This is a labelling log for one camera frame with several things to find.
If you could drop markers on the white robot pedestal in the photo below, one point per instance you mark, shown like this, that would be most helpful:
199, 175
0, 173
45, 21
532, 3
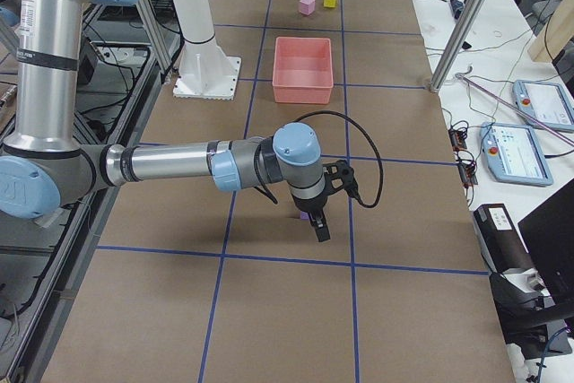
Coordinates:
204, 71

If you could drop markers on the near teach pendant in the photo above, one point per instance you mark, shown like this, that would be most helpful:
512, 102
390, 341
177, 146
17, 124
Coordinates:
514, 155

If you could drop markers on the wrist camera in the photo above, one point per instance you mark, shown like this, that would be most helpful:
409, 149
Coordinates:
339, 175

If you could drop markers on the black box with label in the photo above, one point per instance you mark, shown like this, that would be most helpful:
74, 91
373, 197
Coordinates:
500, 243

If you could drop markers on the pink foam block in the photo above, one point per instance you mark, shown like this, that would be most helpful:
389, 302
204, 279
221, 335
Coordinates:
306, 7

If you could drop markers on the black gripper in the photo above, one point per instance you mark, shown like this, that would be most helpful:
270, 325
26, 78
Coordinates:
309, 204

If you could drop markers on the teach pendant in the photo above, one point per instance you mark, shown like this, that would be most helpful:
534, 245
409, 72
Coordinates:
514, 155
549, 103

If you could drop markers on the pink plastic bin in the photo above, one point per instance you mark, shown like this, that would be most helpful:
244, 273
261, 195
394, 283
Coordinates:
303, 70

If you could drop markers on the far teach pendant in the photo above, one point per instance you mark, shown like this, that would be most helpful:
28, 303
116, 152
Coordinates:
549, 103

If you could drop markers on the metal rod with hook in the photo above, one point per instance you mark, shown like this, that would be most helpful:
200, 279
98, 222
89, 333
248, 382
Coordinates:
465, 78

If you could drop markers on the black monitor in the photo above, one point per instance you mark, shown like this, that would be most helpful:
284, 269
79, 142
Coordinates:
548, 234

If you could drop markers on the aluminium frame post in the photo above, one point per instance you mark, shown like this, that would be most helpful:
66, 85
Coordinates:
455, 42

